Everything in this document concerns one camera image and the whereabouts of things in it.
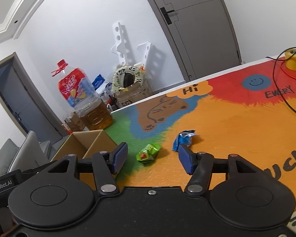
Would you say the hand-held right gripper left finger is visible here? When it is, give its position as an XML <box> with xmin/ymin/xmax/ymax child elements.
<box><xmin>46</xmin><ymin>142</ymin><xmax>129</xmax><ymax>195</ymax></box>

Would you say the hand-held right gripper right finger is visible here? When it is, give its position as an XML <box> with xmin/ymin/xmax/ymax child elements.
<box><xmin>178</xmin><ymin>143</ymin><xmax>256</xmax><ymax>195</ymax></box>

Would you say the small blue snack packet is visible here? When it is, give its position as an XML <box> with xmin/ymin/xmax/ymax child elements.
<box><xmin>172</xmin><ymin>130</ymin><xmax>196</xmax><ymax>151</ymax></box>

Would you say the green red snack packet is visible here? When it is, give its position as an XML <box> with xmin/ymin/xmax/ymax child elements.
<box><xmin>136</xmin><ymin>143</ymin><xmax>161</xmax><ymax>165</ymax></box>

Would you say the grey chair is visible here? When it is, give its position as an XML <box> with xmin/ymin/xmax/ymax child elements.
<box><xmin>0</xmin><ymin>131</ymin><xmax>52</xmax><ymax>179</ymax></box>

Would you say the colourful printed table mat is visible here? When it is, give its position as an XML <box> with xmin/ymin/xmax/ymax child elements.
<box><xmin>104</xmin><ymin>53</ymin><xmax>296</xmax><ymax>203</ymax></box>

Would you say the small printed cardboard box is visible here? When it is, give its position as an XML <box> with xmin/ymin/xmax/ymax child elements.
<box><xmin>62</xmin><ymin>112</ymin><xmax>87</xmax><ymax>135</ymax></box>

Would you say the large cooking oil bottle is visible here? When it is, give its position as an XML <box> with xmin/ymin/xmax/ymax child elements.
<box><xmin>52</xmin><ymin>59</ymin><xmax>114</xmax><ymax>131</ymax></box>

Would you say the cardboard box under cushion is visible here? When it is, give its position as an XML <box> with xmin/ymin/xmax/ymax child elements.
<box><xmin>113</xmin><ymin>81</ymin><xmax>154</xmax><ymax>111</ymax></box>

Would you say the blue white bag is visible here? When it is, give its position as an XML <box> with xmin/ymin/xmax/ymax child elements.
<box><xmin>91</xmin><ymin>74</ymin><xmax>107</xmax><ymax>91</ymax></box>

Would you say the dark doorway door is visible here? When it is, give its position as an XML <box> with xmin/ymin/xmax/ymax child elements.
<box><xmin>0</xmin><ymin>52</ymin><xmax>63</xmax><ymax>140</ymax></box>

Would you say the white perforated rack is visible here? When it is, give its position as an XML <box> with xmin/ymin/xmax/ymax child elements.
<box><xmin>111</xmin><ymin>22</ymin><xmax>167</xmax><ymax>76</ymax></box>

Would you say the grey door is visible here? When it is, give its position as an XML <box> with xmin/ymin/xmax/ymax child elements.
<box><xmin>141</xmin><ymin>0</ymin><xmax>242</xmax><ymax>82</ymax></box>

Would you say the yellow tape roll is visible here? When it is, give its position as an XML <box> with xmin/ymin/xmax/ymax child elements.
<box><xmin>285</xmin><ymin>49</ymin><xmax>296</xmax><ymax>71</ymax></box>

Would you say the panda print ring cushion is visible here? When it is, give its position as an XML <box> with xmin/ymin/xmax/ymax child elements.
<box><xmin>112</xmin><ymin>65</ymin><xmax>147</xmax><ymax>95</ymax></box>

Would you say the black cable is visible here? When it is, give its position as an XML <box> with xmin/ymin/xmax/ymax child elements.
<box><xmin>265</xmin><ymin>46</ymin><xmax>296</xmax><ymax>119</ymax></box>

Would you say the black door handle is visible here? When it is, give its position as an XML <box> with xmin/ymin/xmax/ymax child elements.
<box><xmin>160</xmin><ymin>4</ymin><xmax>179</xmax><ymax>25</ymax></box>

